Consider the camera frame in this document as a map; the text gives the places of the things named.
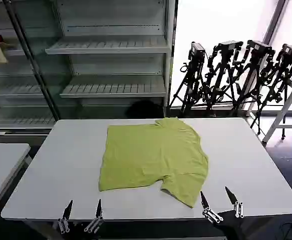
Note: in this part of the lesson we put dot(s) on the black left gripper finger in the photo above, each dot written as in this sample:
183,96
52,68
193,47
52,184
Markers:
98,210
67,211

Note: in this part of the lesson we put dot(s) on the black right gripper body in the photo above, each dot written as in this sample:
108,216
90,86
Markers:
229,222

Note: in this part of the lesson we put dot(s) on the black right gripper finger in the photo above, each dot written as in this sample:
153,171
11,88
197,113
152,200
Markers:
231,195
205,201

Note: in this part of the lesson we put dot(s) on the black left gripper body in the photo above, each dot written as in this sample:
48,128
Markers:
80,228

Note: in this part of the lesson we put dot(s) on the lime green t-shirt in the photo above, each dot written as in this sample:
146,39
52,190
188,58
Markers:
150,157

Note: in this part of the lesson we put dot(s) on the grey side table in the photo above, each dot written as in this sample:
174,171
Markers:
0,167

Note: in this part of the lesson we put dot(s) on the white-legged side table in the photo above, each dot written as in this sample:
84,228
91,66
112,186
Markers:
289,102

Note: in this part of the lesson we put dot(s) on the black bag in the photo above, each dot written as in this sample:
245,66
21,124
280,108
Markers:
143,109

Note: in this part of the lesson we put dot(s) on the glass-fronted grey shelf rack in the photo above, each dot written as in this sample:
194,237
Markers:
15,75

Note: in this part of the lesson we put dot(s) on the grey metal shelf unit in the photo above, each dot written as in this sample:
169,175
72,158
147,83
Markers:
115,57

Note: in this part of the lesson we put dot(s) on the black tripod with camera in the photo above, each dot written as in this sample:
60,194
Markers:
283,77
193,80
222,75
254,72

